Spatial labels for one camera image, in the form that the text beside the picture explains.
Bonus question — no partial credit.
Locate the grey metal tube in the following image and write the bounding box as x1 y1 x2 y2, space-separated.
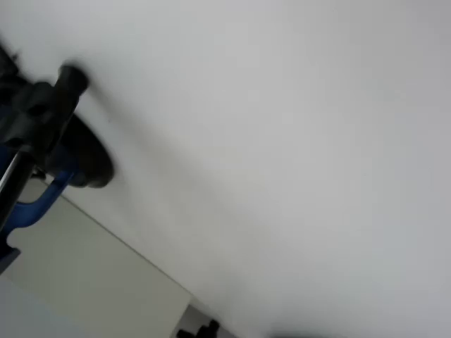
0 151 32 230

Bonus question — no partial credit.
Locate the black round stand base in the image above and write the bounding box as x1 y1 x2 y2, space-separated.
45 115 116 189

